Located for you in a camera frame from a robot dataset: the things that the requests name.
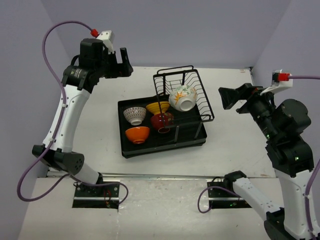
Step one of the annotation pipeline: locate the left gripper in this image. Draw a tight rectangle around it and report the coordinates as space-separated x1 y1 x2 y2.
95 47 133 79

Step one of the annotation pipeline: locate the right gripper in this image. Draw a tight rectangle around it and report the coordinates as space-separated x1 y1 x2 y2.
218 81 280 140

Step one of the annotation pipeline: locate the brown patterned white bowl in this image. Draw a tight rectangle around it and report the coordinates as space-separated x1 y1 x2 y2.
123 106 147 126

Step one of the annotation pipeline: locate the orange bowl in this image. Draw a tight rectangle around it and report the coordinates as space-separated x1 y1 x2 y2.
125 126 150 144

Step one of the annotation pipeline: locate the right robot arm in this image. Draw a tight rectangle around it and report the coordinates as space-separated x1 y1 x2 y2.
218 83 320 240

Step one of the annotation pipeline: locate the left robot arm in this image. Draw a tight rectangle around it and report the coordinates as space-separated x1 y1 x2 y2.
32 38 133 197

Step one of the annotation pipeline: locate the white floral bowl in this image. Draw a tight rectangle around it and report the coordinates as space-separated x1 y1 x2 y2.
168 85 198 112

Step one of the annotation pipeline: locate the yellow bowl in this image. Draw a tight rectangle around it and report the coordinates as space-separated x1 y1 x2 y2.
146 101 170 115

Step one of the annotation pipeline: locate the black drip tray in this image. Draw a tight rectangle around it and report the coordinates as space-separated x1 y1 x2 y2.
117 96 207 159

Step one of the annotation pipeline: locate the red bowl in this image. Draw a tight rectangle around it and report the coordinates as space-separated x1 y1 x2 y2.
150 112 174 134

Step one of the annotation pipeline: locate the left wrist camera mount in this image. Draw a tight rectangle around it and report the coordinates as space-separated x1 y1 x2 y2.
97 30 115 54

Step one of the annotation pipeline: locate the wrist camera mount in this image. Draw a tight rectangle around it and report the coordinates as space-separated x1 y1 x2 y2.
260 69 293 95
97 30 115 54

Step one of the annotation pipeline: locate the black wire dish rack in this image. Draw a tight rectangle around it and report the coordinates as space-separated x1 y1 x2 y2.
153 65 215 142

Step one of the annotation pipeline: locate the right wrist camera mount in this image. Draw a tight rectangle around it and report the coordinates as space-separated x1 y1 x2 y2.
260 69 293 95

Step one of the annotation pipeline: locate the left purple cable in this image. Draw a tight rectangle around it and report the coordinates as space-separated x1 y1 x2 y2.
16 20 130 204

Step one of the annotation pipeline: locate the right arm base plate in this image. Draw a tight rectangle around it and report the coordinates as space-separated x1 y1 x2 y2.
197 176 251 214

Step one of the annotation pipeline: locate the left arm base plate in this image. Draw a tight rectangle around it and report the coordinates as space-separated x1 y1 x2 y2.
72 182 120 210

